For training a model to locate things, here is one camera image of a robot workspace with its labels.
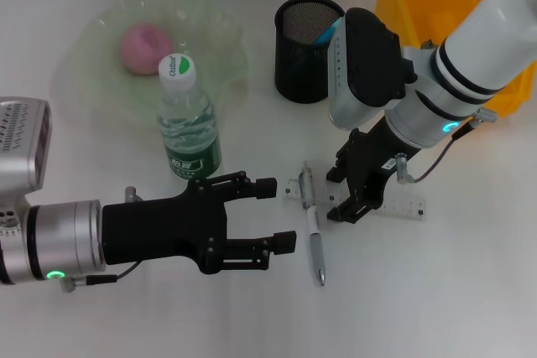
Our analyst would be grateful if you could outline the left arm grey cable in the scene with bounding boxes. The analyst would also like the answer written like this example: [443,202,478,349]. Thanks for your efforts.
[60,260,143,294]

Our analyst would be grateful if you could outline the green glass fruit plate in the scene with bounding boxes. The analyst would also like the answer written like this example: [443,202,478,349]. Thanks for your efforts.
[52,0,251,132]

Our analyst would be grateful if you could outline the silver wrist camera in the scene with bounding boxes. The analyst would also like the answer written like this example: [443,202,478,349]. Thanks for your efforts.
[328,8,416,131]
[0,97,52,208]

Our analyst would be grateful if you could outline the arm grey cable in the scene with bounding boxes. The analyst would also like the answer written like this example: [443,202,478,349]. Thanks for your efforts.
[396,106,498,185]
[60,260,143,294]

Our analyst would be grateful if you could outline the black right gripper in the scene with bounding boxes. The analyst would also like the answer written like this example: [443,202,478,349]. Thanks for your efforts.
[200,117,421,274]

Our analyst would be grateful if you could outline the clear green-label water bottle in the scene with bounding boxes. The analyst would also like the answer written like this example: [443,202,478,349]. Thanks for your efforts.
[157,52,223,181]

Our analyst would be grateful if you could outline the white grey ballpoint pen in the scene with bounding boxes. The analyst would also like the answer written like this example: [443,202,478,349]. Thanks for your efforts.
[298,160,326,288]

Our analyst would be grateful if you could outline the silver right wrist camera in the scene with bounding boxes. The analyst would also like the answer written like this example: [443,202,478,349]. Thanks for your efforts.
[328,8,416,131]

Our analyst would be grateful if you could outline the pink peach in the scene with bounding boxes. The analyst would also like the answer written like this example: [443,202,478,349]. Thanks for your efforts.
[120,23,175,77]

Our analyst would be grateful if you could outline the black mesh pen holder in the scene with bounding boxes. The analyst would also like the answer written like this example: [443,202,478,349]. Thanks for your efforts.
[274,0,347,104]

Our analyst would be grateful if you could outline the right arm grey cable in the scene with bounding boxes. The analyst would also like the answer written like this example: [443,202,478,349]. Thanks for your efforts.
[396,106,498,185]

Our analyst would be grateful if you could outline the clear plastic ruler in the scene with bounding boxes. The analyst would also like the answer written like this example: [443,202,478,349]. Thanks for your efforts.
[284,177,427,221]

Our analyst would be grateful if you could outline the light blue scissors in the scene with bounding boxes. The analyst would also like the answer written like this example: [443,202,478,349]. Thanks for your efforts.
[312,16,345,47]

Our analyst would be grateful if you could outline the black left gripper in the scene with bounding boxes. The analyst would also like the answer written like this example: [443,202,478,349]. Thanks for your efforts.
[100,176,231,276]

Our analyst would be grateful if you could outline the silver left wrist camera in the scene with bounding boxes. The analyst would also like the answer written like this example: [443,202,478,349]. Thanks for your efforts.
[0,97,52,208]

